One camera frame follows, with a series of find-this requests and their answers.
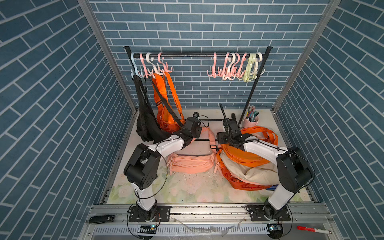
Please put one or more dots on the light pink strap bag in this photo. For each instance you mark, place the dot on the light pink strap bag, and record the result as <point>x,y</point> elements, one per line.
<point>189,164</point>

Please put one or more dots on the light blue hook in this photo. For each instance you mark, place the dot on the light blue hook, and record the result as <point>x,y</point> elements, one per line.
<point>134,65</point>

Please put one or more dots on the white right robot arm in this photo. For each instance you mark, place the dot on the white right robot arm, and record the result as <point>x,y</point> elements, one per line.
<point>295,173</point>

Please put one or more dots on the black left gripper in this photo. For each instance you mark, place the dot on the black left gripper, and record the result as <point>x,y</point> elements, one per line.
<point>198,132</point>

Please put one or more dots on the white hook left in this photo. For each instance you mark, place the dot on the white hook left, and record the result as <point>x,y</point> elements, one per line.
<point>155,68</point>

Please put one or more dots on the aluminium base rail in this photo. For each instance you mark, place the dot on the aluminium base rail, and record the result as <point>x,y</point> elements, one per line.
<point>239,221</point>

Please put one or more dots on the white hook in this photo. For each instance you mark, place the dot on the white hook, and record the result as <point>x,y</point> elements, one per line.
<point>229,69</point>
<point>155,68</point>

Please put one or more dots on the white hook middle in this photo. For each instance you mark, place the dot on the white hook middle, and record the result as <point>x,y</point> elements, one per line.
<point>229,69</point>

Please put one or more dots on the black remote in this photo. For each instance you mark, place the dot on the black remote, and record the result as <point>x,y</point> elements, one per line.
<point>101,219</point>

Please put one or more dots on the beige bag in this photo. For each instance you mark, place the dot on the beige bag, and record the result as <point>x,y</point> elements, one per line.
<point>264,175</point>

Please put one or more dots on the black clothes rack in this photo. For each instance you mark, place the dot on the black clothes rack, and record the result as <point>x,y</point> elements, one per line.
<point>220,63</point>

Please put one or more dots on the red white marker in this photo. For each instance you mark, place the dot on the red white marker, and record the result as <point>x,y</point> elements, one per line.
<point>314,230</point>

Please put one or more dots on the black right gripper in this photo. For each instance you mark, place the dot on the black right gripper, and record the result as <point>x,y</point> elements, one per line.
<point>219,136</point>

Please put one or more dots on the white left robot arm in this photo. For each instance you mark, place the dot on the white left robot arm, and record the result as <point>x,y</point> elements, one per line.
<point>142,167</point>

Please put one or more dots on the green hook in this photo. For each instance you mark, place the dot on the green hook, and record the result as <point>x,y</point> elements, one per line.
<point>255,66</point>
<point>248,69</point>

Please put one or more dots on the black bag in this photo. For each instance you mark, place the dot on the black bag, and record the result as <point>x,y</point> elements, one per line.
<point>147,126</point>

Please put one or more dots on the white hook right end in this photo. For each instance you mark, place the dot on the white hook right end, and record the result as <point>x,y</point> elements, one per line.
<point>259,63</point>

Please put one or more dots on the pink metal pen bucket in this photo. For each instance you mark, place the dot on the pink metal pen bucket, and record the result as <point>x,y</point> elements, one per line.
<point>251,118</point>

